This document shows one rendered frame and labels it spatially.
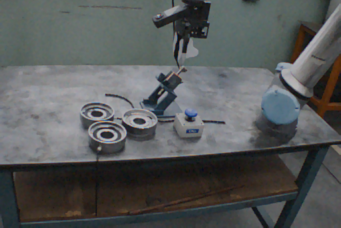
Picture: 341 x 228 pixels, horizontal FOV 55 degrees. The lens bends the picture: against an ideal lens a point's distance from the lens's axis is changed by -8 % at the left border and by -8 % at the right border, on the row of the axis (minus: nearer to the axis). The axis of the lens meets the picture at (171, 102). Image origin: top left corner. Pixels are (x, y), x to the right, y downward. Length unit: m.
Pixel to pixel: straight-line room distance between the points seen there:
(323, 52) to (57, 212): 0.91
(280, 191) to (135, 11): 1.72
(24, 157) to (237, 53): 2.36
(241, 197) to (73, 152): 0.63
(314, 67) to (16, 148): 0.83
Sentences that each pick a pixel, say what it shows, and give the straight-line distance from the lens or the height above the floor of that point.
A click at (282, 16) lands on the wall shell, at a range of 3.15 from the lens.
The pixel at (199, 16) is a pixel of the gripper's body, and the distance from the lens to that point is 1.09.
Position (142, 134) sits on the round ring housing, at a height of 0.82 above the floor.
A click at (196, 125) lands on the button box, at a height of 0.84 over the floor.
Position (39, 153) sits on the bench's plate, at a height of 0.80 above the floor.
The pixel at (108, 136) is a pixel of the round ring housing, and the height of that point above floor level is 0.81.
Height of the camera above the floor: 1.40
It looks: 29 degrees down
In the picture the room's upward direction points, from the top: 10 degrees clockwise
